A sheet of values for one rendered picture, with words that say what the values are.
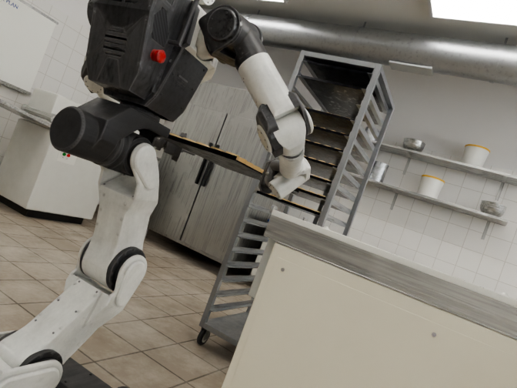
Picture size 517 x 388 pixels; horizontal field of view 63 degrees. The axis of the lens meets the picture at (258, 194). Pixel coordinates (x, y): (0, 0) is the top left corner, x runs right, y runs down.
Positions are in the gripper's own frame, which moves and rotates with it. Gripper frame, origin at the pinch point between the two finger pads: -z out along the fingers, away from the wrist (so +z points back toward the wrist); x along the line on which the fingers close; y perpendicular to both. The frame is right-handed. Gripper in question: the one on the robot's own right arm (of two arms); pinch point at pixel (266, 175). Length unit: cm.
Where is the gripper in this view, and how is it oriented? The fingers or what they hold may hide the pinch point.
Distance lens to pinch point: 153.5
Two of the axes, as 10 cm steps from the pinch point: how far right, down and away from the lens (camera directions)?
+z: 3.0, 0.9, -9.5
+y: -8.9, -3.3, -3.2
